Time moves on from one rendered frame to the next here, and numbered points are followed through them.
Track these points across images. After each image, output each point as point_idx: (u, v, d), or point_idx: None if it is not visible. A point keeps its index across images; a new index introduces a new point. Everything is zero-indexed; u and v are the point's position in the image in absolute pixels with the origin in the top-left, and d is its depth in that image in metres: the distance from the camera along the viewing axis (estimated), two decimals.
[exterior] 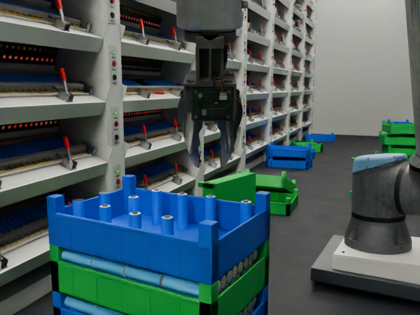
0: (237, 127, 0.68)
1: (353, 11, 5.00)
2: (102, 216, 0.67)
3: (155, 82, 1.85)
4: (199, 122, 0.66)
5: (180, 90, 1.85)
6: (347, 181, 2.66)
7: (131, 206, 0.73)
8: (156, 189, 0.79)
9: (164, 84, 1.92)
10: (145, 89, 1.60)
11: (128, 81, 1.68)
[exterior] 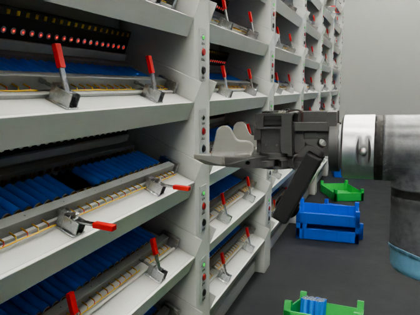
0: (232, 163, 0.63)
1: (390, 14, 4.06)
2: None
3: (114, 166, 0.90)
4: None
5: (163, 184, 0.90)
6: None
7: None
8: None
9: (134, 163, 0.97)
10: (74, 214, 0.66)
11: (41, 183, 0.73)
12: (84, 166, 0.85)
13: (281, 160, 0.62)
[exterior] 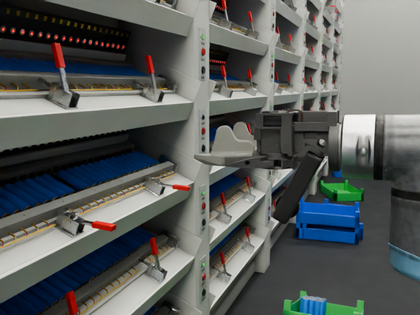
0: (232, 163, 0.63)
1: (390, 14, 4.06)
2: None
3: (113, 166, 0.90)
4: None
5: (162, 184, 0.90)
6: None
7: None
8: (92, 186, 0.80)
9: (134, 163, 0.97)
10: (73, 214, 0.66)
11: (40, 183, 0.73)
12: (84, 166, 0.85)
13: (281, 160, 0.62)
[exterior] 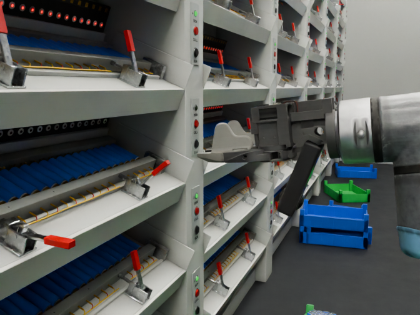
0: (230, 159, 0.64)
1: (395, 7, 3.91)
2: (31, 188, 0.63)
3: (82, 162, 0.75)
4: None
5: (143, 180, 0.75)
6: None
7: None
8: (52, 187, 0.65)
9: (107, 158, 0.82)
10: (20, 226, 0.50)
11: None
12: (44, 162, 0.70)
13: (280, 151, 0.62)
